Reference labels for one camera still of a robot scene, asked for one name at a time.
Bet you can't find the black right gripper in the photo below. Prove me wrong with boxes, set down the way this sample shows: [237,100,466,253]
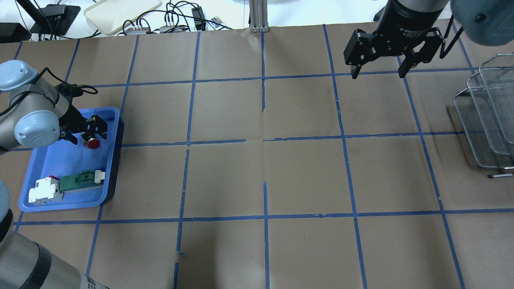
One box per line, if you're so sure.
[344,0,445,79]

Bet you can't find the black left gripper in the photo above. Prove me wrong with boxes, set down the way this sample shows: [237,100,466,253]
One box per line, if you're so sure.
[54,82,108,146]

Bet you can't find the red emergency push button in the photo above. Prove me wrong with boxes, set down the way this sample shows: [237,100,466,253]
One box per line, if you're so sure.
[82,134,101,150]

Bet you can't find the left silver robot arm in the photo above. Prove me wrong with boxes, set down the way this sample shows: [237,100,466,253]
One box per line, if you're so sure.
[0,60,108,289]

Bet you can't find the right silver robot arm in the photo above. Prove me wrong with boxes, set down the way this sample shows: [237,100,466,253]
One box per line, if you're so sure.
[343,0,514,79]

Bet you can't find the blue plastic tray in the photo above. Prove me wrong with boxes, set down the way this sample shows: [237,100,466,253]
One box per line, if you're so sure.
[18,107,124,212]

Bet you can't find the green terminal block module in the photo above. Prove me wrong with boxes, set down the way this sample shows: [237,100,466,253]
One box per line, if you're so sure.
[59,170,105,193]

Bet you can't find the white circuit breaker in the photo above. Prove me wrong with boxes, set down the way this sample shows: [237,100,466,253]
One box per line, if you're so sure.
[28,175,63,205]

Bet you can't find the black monitor stand base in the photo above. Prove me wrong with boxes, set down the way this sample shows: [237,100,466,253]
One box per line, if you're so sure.
[29,4,81,37]

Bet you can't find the grey usb hub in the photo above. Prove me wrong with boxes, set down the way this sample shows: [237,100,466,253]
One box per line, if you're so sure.
[158,24,190,34]

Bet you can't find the black power adapter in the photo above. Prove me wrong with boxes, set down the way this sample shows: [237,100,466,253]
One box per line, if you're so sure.
[191,6,207,31]

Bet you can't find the wire mesh shelf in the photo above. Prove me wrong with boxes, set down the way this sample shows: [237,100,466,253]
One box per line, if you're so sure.
[453,53,514,179]

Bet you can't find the aluminium frame post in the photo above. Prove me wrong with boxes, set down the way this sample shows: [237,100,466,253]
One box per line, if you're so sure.
[249,0,269,33]

